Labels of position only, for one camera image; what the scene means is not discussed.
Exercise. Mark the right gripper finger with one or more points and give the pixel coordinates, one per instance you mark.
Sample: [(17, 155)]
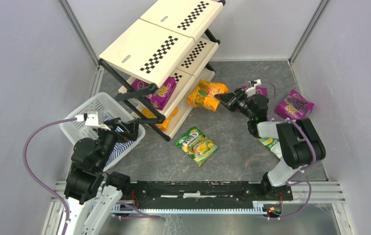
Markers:
[(226, 98), (232, 106)]

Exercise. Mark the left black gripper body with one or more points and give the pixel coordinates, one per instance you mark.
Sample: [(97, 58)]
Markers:
[(122, 130)]

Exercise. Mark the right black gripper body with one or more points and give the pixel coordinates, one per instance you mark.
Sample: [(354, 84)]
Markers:
[(235, 101)]

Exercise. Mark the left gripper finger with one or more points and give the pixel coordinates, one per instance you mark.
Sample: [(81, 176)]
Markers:
[(112, 121), (130, 129)]

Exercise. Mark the orange candy bag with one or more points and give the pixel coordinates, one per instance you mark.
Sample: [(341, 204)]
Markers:
[(165, 124), (203, 95)]

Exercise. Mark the green candy bag back side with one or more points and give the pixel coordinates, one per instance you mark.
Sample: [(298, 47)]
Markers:
[(272, 145)]

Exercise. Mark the green yellow candy bag front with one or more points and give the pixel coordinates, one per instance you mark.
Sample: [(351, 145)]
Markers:
[(196, 145)]

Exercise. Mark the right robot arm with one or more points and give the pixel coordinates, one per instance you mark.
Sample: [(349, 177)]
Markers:
[(299, 142)]

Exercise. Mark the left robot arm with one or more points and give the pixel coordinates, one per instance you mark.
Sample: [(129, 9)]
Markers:
[(89, 190)]

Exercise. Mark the purple candy bag middle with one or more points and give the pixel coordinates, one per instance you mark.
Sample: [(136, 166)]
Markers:
[(260, 90)]

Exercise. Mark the purple candy bag on shelf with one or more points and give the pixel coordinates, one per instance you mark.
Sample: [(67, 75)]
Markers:
[(160, 97)]

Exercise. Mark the purple candy bag right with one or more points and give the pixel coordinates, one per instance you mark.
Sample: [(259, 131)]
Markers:
[(294, 106)]

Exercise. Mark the cream checkered three-tier shelf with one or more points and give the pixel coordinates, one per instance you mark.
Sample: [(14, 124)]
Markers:
[(172, 38)]

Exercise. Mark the blue striped cloth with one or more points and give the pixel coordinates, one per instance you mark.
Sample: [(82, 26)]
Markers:
[(117, 152)]

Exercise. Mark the white plastic mesh basket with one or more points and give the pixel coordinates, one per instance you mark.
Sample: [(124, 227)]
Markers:
[(76, 131)]

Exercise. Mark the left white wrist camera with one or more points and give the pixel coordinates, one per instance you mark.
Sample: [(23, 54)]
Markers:
[(92, 118)]

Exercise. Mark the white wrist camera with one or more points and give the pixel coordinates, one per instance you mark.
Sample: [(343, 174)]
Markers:
[(252, 86), (92, 118)]

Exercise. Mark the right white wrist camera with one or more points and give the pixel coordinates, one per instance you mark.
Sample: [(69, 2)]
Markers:
[(252, 86)]

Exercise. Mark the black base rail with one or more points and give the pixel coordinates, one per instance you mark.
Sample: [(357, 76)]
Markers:
[(185, 195)]

